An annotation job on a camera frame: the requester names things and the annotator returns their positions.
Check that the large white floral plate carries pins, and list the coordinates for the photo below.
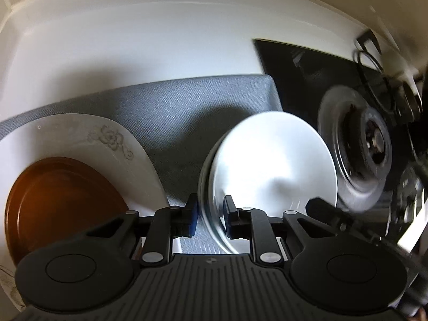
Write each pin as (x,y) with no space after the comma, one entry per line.
(101,143)

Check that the silver gas burner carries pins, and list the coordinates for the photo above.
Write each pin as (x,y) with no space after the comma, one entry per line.
(359,142)

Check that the black pan support grate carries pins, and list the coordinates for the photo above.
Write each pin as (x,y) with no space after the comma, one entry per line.
(371,60)

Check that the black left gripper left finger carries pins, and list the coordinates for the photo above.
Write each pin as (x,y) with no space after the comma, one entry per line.
(169,223)

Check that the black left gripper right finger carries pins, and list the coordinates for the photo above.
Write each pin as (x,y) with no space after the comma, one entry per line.
(253,225)

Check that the black gas stove top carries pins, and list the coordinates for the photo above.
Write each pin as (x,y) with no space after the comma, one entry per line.
(302,76)

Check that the brown round plate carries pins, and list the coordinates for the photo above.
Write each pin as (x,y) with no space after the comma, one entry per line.
(54,199)

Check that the light blue ceramic bowl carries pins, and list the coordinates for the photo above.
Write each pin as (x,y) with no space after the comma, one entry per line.
(273,161)

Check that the grey place mat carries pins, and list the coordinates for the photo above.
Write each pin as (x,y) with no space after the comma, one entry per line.
(176,122)

